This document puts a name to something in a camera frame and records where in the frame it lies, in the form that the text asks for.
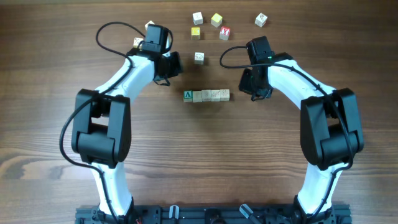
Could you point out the white block with figure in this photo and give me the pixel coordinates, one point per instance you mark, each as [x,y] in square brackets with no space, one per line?
[206,95]

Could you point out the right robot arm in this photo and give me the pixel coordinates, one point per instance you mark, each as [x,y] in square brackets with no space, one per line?
[330,127]

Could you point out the white block green N side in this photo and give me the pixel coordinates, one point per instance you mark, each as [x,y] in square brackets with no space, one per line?
[197,97]

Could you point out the yellow top block far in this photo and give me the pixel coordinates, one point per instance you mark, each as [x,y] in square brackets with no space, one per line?
[216,20]

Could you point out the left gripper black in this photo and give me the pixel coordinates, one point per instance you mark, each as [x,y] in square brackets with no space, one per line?
[176,59]

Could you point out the white block yellow side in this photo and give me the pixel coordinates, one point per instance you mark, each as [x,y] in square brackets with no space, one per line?
[138,42]

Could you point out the white block green A side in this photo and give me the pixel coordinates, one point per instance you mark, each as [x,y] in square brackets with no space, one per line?
[188,96]

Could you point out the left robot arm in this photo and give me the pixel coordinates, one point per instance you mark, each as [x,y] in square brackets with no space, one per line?
[101,121]

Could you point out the white block red U side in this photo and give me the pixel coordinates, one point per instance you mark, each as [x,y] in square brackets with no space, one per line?
[224,94]

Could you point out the block with K and 6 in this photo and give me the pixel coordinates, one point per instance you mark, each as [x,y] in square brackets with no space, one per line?
[261,19]

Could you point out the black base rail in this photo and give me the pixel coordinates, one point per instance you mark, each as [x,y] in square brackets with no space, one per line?
[280,213]

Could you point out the white block red M side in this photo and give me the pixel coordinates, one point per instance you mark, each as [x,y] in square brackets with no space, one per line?
[199,58]

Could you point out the yellow K block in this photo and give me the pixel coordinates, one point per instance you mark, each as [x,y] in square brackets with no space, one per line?
[195,33]

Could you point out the red X block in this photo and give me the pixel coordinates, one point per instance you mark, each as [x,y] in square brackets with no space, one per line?
[225,33]

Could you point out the white block blue P side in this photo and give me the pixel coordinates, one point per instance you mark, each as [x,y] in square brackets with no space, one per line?
[197,18]

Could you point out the white block with 9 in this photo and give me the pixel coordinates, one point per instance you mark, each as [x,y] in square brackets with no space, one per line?
[215,95]

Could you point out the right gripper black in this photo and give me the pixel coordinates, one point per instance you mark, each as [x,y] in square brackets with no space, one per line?
[244,86]

